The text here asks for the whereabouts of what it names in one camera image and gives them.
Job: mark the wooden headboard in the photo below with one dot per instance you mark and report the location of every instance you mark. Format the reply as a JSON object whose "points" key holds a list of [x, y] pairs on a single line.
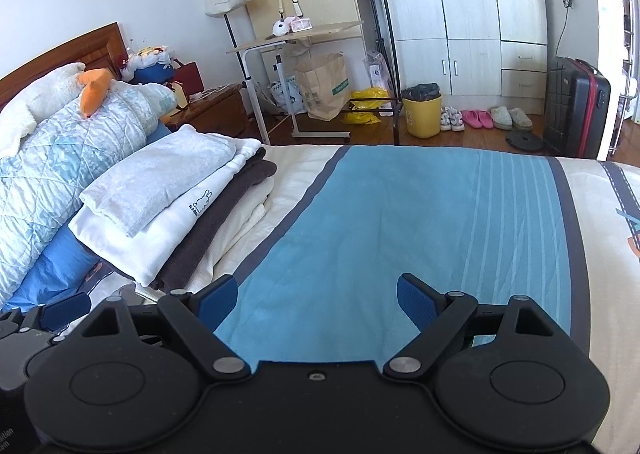
{"points": [[65, 48]]}

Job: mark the stuffed toys bundle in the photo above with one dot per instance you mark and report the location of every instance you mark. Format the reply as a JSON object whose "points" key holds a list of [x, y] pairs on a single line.
{"points": [[145, 61]]}

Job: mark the white blue plastic bag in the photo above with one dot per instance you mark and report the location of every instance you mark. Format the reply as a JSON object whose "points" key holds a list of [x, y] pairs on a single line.
{"points": [[287, 96]]}

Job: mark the yellow plastic bag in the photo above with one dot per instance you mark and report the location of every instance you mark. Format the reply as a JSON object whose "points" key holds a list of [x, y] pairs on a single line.
{"points": [[367, 103]]}

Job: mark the wooden nightstand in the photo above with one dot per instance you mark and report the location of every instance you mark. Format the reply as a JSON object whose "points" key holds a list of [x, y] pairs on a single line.
{"points": [[210, 111]]}

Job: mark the pink white shopping bag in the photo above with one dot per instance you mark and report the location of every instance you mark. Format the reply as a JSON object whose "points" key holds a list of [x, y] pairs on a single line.
{"points": [[377, 73]]}

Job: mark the wheeled side table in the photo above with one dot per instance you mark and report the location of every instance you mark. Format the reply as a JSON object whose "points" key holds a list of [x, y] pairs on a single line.
{"points": [[300, 33]]}

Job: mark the cream gift bag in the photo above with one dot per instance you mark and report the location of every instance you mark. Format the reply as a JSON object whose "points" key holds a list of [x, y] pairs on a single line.
{"points": [[180, 96]]}

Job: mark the white wardrobe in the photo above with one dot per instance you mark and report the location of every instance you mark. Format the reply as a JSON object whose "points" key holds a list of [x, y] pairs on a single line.
{"points": [[460, 8]]}

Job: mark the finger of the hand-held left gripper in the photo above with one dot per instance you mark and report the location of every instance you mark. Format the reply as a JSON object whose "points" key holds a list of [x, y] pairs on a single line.
{"points": [[65, 310]]}

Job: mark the black metal garment rack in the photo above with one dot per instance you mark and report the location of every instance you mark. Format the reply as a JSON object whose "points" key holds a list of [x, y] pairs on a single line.
{"points": [[385, 58]]}

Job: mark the metal shelf rack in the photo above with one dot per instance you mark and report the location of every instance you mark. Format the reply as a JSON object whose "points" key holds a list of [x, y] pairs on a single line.
{"points": [[631, 33]]}

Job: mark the pink box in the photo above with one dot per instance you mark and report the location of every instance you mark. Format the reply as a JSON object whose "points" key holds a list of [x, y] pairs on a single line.
{"points": [[301, 25]]}

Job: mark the cream waffle folded garment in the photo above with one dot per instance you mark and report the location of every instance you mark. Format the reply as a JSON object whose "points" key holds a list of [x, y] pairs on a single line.
{"points": [[240, 229]]}

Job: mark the brown paper bag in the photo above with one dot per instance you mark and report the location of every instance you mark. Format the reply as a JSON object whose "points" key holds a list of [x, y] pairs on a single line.
{"points": [[322, 88]]}

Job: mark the pink slippers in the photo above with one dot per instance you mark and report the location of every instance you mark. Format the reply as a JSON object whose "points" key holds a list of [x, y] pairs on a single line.
{"points": [[477, 118]]}

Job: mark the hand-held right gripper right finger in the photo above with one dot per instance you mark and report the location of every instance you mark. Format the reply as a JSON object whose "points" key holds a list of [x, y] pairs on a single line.
{"points": [[417, 301]]}

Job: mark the light blue quilted blanket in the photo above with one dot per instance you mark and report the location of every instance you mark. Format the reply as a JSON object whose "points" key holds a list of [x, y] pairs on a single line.
{"points": [[55, 158]]}

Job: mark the blue pillow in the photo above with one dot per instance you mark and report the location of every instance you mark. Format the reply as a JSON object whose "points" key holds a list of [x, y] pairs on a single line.
{"points": [[55, 269]]}

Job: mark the dark red gift bag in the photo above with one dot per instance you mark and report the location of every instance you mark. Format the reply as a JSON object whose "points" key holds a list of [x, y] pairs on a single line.
{"points": [[190, 76]]}

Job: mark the black suitcase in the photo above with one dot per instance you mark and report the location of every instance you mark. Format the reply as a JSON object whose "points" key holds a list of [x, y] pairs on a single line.
{"points": [[575, 108]]}

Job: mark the white folded sweatshirt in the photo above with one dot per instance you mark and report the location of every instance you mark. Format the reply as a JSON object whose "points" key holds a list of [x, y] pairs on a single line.
{"points": [[165, 239]]}

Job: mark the black weight plate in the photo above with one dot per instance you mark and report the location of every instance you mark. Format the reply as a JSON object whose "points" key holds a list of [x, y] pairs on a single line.
{"points": [[524, 140]]}

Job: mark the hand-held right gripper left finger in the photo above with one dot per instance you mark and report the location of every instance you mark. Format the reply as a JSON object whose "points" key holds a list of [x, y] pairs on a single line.
{"points": [[220, 301]]}

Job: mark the white sneakers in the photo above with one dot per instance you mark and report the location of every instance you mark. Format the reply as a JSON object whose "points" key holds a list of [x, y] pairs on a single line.
{"points": [[451, 119]]}

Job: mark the yellow trash bin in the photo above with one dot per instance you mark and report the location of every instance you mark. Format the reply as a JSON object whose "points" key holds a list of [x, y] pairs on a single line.
{"points": [[422, 116]]}

